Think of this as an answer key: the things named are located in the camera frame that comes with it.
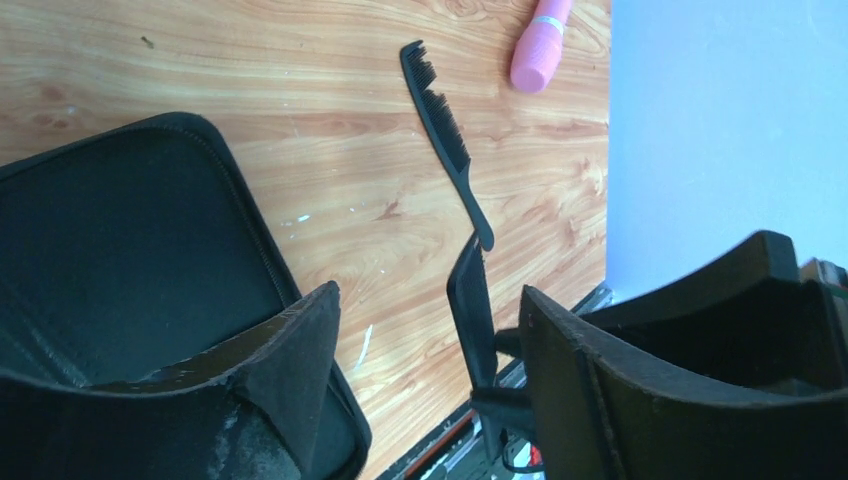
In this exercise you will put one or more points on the pink cylindrical device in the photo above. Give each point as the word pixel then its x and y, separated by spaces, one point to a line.
pixel 538 51

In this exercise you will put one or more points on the black zippered tool case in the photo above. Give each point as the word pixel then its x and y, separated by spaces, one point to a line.
pixel 135 249

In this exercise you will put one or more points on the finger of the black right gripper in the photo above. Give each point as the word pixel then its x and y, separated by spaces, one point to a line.
pixel 500 409
pixel 744 325

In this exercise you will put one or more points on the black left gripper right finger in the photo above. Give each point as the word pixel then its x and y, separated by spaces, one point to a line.
pixel 605 409

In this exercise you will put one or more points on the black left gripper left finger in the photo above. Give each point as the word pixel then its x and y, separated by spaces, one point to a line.
pixel 250 407

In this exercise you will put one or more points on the black handled comb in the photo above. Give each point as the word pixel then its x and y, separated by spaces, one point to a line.
pixel 444 134

